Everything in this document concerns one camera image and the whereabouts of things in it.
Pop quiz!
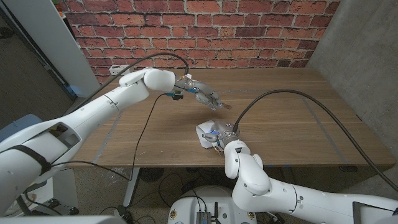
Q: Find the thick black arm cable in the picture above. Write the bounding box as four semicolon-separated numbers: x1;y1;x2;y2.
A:
76;52;190;110
232;89;398;192

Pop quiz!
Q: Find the white power strip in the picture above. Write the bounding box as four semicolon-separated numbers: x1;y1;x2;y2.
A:
108;64;130;77

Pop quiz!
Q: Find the grey table leg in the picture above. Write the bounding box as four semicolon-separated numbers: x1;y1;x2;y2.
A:
281;166;296;185

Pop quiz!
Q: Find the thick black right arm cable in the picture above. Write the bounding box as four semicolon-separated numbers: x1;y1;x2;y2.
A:
232;89;398;192

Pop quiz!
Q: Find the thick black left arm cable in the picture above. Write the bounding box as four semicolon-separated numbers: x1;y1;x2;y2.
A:
76;52;190;110

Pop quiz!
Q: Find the white table leg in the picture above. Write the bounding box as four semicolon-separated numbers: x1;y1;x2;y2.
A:
123;167;141;208

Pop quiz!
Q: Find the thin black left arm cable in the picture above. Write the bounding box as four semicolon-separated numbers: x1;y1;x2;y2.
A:
51;92;170;182

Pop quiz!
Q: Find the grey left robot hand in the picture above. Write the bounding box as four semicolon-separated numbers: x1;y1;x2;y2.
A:
180;77;223;111

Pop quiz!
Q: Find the white receipt paper strip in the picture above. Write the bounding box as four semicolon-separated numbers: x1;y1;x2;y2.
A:
195;120;218;149

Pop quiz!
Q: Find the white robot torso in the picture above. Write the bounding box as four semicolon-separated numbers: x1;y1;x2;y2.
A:
167;185;258;224

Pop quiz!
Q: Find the grey electronics module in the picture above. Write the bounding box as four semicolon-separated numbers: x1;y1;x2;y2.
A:
195;211;212;224

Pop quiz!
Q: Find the red brick print backdrop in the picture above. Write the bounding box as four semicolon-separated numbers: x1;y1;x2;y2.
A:
58;0;341;85

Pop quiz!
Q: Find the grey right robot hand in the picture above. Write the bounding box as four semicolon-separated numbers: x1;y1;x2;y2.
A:
201;120;239;146

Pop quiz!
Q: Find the white wall panel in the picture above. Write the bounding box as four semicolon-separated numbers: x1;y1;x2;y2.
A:
2;0;101;98

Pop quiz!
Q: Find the blue chair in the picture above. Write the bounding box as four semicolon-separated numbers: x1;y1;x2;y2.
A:
0;113;41;141

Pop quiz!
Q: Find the black round floor fan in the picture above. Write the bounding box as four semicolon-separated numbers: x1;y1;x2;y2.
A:
139;167;165;183

